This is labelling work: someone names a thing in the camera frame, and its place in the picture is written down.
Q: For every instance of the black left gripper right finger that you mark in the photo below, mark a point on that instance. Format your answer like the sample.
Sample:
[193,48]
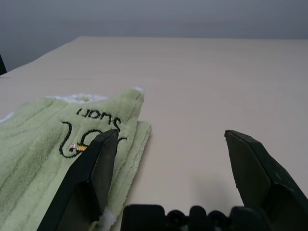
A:
[260,178]

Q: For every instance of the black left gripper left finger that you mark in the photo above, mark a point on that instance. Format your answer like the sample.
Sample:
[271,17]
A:
[96,168]

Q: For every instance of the green folded towel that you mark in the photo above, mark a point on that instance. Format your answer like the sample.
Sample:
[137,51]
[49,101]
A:
[36,144]

